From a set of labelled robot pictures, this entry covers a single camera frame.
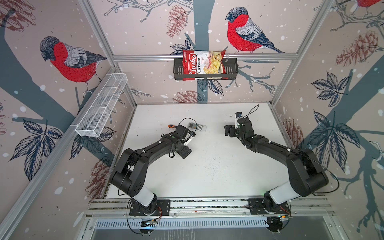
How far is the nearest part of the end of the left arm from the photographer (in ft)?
2.22

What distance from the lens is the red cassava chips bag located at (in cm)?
87

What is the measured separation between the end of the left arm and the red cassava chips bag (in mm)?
364
